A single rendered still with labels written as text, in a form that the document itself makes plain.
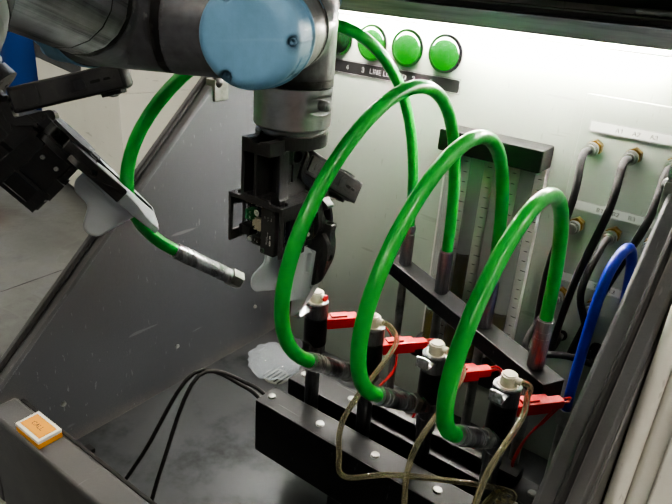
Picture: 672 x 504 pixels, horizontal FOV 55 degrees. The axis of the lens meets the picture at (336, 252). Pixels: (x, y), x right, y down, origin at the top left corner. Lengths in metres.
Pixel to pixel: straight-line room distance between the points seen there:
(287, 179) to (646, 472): 0.41
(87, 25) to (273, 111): 0.20
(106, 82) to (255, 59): 0.24
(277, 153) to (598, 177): 0.42
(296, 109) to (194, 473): 0.55
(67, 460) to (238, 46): 0.53
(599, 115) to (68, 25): 0.60
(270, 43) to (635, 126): 0.49
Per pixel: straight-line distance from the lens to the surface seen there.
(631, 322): 0.62
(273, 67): 0.47
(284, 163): 0.61
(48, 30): 0.46
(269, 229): 0.62
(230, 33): 0.48
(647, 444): 0.64
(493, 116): 0.89
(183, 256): 0.74
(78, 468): 0.81
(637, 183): 0.84
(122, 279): 0.96
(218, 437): 1.01
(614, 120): 0.84
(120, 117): 3.51
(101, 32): 0.49
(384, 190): 1.00
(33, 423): 0.87
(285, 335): 0.57
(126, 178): 0.69
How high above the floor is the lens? 1.49
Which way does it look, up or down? 24 degrees down
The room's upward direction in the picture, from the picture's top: 4 degrees clockwise
